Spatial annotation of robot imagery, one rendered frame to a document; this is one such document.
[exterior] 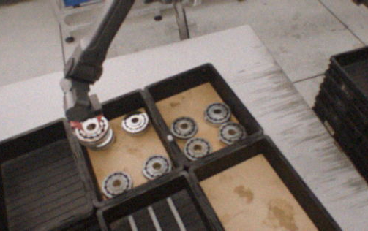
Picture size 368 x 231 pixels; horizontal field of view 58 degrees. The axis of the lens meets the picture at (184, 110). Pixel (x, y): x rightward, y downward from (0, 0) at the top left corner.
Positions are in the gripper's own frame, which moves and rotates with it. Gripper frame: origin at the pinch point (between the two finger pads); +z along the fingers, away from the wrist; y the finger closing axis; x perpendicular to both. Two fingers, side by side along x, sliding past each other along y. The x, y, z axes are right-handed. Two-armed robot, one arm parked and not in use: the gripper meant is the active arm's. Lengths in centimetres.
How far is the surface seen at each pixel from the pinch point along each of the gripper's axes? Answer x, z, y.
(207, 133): -4.7, 22.4, 37.7
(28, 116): 49, 35, -28
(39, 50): 193, 104, -28
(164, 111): 12.5, 22.4, 27.4
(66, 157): 9.3, 22.7, -13.6
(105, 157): 2.5, 22.5, -0.3
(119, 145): 5.1, 22.5, 5.9
